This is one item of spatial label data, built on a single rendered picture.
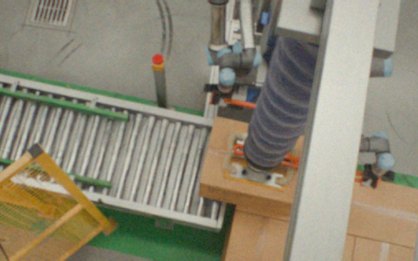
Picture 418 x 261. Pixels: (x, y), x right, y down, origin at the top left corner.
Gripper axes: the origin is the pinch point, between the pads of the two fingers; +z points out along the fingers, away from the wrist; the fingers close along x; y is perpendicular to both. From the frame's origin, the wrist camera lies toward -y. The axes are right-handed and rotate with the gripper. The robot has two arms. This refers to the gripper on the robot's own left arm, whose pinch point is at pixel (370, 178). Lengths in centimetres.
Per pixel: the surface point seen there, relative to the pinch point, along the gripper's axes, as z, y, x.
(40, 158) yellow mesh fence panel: -88, 147, 47
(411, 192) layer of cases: 67, -47, -18
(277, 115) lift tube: -94, 63, 12
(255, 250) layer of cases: 66, 48, 43
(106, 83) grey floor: 116, 184, -66
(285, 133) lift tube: -77, 57, 13
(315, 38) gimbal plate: -166, 63, 18
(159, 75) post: 32, 130, -46
